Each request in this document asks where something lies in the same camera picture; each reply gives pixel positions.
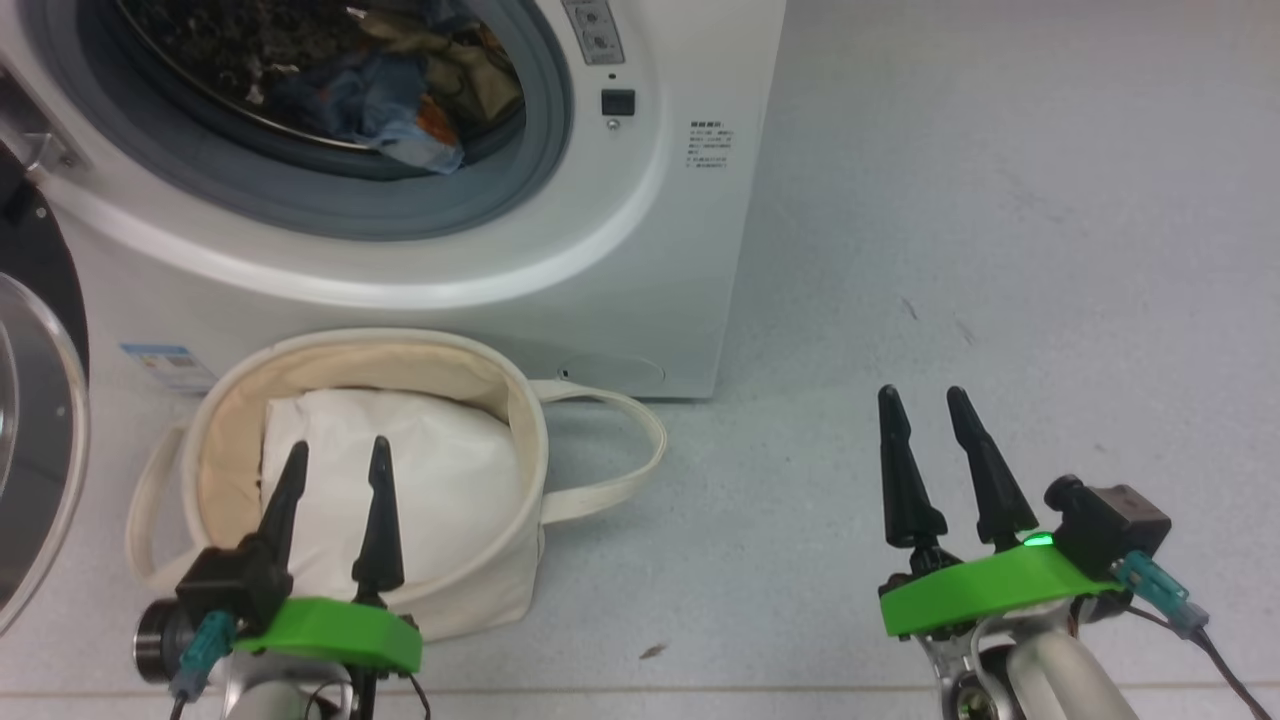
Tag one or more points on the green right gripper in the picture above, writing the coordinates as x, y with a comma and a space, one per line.
1000, 590

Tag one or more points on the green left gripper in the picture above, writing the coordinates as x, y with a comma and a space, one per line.
340, 630

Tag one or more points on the black round glass washer door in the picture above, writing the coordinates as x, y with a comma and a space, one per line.
40, 440

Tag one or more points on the blue orange patterned clothes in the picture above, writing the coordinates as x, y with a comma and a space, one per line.
400, 100

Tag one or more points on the cream canvas laundry basket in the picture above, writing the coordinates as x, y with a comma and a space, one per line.
230, 400

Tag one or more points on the white front-load washing machine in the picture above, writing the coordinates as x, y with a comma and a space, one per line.
620, 260

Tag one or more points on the black washer door latch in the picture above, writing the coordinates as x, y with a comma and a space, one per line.
618, 102

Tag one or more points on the white pillow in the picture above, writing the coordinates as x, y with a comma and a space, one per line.
450, 480

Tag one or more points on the blue energy label sticker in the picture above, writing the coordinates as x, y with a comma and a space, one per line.
170, 366

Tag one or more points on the oval washer filter cover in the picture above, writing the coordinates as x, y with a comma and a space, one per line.
610, 372

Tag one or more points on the small printed text label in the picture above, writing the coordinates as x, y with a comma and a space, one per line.
710, 145

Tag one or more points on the grey washer rim sticker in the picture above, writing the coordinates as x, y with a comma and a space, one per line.
595, 30

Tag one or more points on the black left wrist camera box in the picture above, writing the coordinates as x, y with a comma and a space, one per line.
230, 585

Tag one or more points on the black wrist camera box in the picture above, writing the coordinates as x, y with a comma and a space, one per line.
230, 585
1115, 525

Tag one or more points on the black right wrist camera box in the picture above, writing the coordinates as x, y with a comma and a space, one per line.
1115, 525

